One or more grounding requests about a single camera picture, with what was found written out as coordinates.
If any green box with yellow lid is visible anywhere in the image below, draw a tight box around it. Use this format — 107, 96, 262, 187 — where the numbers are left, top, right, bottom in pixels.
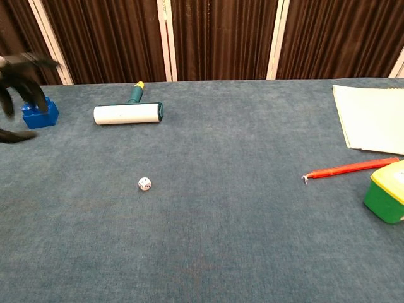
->
362, 159, 404, 225

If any white die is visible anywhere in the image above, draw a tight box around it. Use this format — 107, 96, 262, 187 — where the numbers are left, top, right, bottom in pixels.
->
137, 177, 153, 193

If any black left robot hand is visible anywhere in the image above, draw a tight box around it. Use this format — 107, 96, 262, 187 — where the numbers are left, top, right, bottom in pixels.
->
0, 52, 61, 145

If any green handled lint roller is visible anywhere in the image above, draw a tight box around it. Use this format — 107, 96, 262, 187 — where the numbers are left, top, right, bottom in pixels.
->
93, 81, 165, 126

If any brown curtain folding screen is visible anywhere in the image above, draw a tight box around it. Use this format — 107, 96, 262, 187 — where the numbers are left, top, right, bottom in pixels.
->
0, 0, 404, 91

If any blue toy building block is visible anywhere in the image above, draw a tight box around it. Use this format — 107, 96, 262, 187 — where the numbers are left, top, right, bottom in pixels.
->
21, 96, 60, 130

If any red pen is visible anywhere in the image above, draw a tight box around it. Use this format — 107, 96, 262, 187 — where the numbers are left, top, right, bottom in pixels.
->
300, 157, 401, 186

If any pale yellow paper stack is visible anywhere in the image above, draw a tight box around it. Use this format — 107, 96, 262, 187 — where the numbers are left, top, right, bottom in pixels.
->
331, 84, 404, 156

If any blue table cloth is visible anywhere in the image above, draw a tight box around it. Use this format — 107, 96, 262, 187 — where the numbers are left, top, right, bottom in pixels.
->
0, 77, 404, 303

